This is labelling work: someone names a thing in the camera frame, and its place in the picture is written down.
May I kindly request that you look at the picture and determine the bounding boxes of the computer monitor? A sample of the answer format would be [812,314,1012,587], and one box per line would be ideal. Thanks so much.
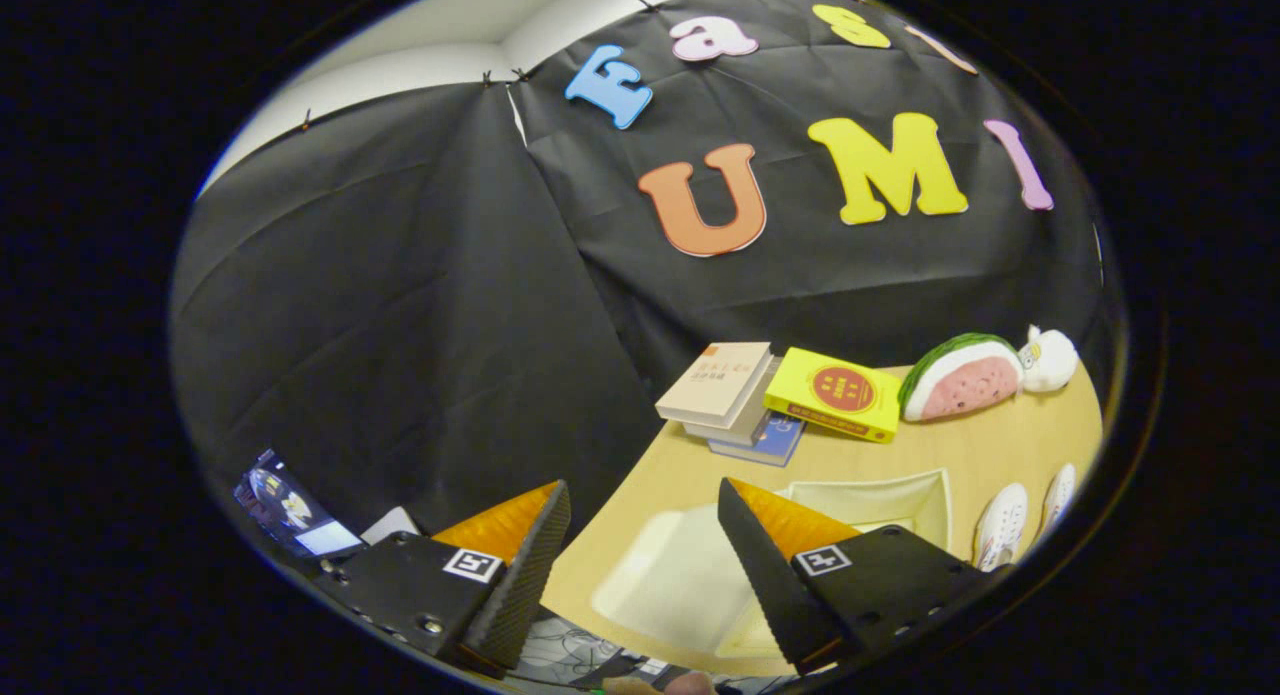
[233,449,366,559]

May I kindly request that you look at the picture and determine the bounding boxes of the white striped canvas shoe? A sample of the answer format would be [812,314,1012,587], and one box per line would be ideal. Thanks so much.
[973,482,1029,573]
[1040,462,1078,538]

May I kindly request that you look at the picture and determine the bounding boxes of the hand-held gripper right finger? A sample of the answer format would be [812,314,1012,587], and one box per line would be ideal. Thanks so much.
[717,477,1013,676]

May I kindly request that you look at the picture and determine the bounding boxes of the yellow book with red circle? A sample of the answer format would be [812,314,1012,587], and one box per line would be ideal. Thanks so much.
[763,347,903,444]

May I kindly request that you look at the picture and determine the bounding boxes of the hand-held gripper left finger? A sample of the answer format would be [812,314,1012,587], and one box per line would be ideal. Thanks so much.
[318,480,573,673]

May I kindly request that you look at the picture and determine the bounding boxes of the white plush toy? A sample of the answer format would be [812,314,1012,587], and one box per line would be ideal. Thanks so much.
[1018,324,1080,393]

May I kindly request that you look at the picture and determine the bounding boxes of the blue book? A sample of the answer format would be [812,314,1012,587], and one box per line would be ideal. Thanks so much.
[708,412,807,468]

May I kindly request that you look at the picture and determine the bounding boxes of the cream fabric storage box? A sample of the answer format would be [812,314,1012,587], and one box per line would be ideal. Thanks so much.
[590,468,953,668]

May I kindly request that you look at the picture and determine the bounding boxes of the watermelon slice plush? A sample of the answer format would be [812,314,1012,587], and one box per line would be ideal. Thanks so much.
[897,332,1026,423]

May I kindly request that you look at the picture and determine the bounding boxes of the beige book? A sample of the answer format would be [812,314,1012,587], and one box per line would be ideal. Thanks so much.
[655,341,774,431]

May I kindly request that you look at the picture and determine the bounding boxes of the grey book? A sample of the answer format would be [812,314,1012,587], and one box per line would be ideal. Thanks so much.
[683,360,783,448]

